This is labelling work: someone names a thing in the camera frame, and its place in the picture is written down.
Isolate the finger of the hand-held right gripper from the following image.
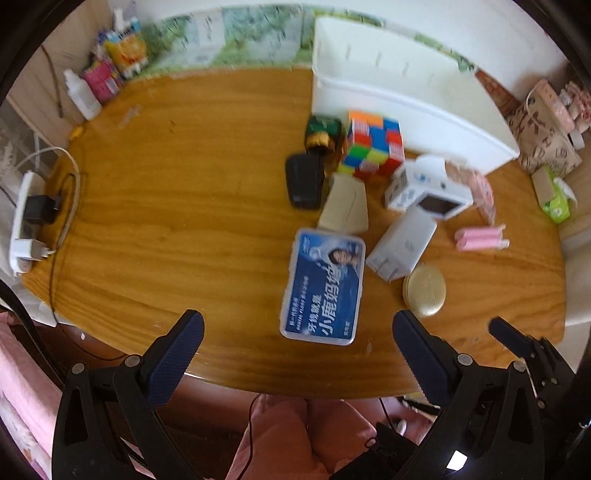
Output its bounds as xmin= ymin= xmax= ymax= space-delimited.
xmin=489 ymin=316 xmax=542 ymax=361

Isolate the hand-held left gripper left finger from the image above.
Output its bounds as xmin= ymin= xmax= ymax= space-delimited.
xmin=52 ymin=309 xmax=206 ymax=480

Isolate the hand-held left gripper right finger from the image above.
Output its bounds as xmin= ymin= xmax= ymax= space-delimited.
xmin=392 ymin=309 xmax=546 ymax=480

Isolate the pink tube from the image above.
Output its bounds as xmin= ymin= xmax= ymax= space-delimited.
xmin=456 ymin=224 xmax=507 ymax=243
xmin=455 ymin=237 xmax=511 ymax=253

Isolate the white carton box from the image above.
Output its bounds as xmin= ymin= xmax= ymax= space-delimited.
xmin=366 ymin=212 xmax=438 ymax=283

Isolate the blue label floss box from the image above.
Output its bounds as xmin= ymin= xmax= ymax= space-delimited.
xmin=280 ymin=227 xmax=367 ymax=344

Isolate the pink correction tape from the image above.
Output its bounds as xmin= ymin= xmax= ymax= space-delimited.
xmin=470 ymin=172 xmax=498 ymax=223

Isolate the white toy camera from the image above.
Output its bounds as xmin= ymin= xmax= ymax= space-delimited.
xmin=413 ymin=180 xmax=475 ymax=221

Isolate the tan cardboard box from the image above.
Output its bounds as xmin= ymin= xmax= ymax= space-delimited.
xmin=317 ymin=173 xmax=370 ymax=234

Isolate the small white box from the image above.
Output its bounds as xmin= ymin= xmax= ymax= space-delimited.
xmin=385 ymin=156 xmax=448 ymax=212

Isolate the black box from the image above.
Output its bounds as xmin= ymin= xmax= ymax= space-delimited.
xmin=285 ymin=154 xmax=325 ymax=210

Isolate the multicoloured puzzle cube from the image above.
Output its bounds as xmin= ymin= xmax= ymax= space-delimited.
xmin=341 ymin=110 xmax=406 ymax=180

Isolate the green and gold box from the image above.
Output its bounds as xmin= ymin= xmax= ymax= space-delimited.
xmin=304 ymin=115 xmax=348 ymax=160

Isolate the white plastic storage box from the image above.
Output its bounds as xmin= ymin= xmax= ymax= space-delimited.
xmin=311 ymin=16 xmax=522 ymax=176

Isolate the black pouch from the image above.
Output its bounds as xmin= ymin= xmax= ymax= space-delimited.
xmin=332 ymin=422 xmax=444 ymax=480

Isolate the green tissue pack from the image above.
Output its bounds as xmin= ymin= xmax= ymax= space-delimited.
xmin=531 ymin=166 xmax=579 ymax=224

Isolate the pink blanket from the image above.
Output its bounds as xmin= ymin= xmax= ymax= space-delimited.
xmin=0 ymin=314 xmax=61 ymax=480

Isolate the white plug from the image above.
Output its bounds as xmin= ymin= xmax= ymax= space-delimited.
xmin=18 ymin=240 xmax=57 ymax=262

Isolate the beige patterned bag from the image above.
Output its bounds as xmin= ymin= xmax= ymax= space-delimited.
xmin=506 ymin=99 xmax=583 ymax=175

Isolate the black charger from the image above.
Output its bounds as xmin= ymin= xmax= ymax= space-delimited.
xmin=24 ymin=195 xmax=63 ymax=225

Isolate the white power strip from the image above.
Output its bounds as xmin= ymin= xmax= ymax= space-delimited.
xmin=9 ymin=171 xmax=47 ymax=277

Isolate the pink spotted case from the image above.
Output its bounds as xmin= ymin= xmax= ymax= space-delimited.
xmin=531 ymin=79 xmax=578 ymax=132

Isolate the doll in red dress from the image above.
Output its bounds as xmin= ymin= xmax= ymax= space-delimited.
xmin=558 ymin=80 xmax=591 ymax=123

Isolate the white lace curtain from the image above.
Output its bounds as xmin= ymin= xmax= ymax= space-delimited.
xmin=0 ymin=115 xmax=38 ymax=185

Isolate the white spray bottle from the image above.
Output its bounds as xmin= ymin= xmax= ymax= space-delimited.
xmin=63 ymin=69 xmax=102 ymax=121

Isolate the pink can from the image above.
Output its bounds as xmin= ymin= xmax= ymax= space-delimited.
xmin=82 ymin=60 xmax=124 ymax=104

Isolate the orange juice carton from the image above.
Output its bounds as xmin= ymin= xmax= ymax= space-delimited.
xmin=104 ymin=30 xmax=149 ymax=79

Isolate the white tube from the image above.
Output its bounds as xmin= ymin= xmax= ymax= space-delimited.
xmin=113 ymin=9 xmax=139 ymax=34

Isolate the black cable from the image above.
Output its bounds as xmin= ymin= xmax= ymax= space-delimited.
xmin=46 ymin=173 xmax=130 ymax=365

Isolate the white cable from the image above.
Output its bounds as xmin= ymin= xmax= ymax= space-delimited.
xmin=0 ymin=147 xmax=83 ymax=252

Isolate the thin dark wall cable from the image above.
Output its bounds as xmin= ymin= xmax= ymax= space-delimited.
xmin=42 ymin=45 xmax=66 ymax=117

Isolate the green leaf wall panel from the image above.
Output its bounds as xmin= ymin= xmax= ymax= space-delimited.
xmin=148 ymin=4 xmax=476 ymax=75

